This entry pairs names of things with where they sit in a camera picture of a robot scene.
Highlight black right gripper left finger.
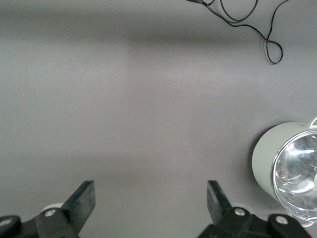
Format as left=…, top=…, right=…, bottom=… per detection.
left=0, top=180, right=96, bottom=238

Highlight thin black loose cable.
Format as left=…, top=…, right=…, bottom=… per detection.
left=184, top=0, right=290, bottom=65

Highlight glass pot lid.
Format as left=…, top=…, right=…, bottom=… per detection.
left=271, top=128, right=317, bottom=223

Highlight grey-green cooking pot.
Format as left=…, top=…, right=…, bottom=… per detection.
left=252, top=116, right=317, bottom=228

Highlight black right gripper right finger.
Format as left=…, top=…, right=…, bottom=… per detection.
left=198, top=180, right=312, bottom=238

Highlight dark grey table cloth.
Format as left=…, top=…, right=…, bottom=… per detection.
left=0, top=0, right=317, bottom=238

